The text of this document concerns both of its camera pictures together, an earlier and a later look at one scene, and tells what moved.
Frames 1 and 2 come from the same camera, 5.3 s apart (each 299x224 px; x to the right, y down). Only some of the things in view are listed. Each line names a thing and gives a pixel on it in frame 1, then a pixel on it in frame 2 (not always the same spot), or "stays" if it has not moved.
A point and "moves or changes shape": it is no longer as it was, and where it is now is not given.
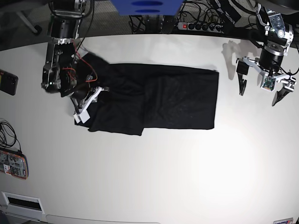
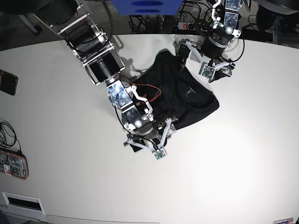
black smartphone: (8, 82) stays
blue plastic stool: (147, 7) stays
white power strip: (201, 27) stays
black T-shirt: (151, 96) moves or changes shape
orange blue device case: (15, 164) stays
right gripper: (271, 58) to (213, 47)
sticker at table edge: (288, 220) stays
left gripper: (80, 95) to (149, 131)
